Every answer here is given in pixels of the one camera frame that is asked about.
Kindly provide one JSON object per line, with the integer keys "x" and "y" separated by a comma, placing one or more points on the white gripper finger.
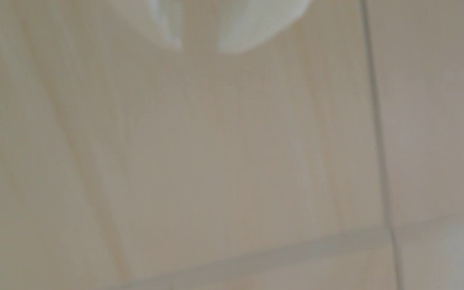
{"x": 252, "y": 20}
{"x": 161, "y": 20}

